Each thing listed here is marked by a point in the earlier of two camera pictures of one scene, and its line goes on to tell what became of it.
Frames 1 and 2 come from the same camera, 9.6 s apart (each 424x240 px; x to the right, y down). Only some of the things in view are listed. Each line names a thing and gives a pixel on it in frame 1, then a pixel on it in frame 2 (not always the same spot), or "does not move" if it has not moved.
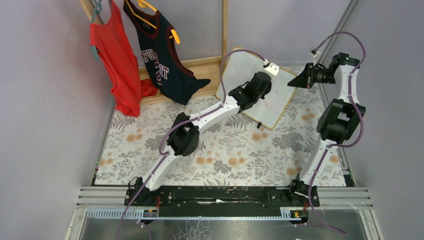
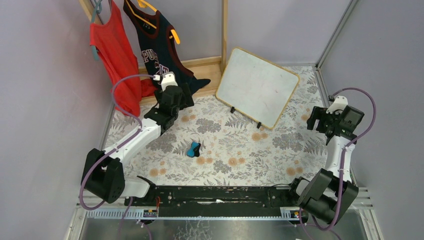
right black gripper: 308,75 -> 318,118
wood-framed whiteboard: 242,66 does not move
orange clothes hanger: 143,4 does not move
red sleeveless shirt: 113,41 does not move
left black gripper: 261,84 -> 185,95
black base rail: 221,201 does not move
